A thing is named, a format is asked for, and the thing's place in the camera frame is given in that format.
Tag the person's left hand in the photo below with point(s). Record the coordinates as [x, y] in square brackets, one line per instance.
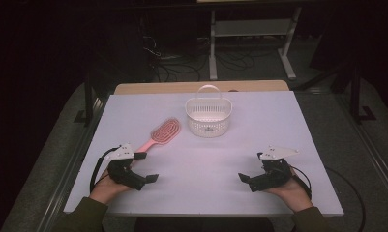
[106, 190]

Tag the person's right hand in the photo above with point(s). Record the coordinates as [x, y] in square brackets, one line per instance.
[291, 193]

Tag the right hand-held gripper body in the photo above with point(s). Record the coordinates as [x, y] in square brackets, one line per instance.
[269, 175]

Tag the white plastic basket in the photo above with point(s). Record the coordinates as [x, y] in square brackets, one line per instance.
[208, 117]

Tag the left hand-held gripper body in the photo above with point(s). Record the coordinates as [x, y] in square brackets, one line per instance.
[125, 174]

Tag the black metal stand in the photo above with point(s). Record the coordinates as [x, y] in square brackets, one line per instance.
[89, 100]
[356, 96]

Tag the white metal desk frame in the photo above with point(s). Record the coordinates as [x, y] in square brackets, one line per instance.
[253, 27]

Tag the pink hairbrush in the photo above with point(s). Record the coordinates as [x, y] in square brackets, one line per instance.
[162, 132]

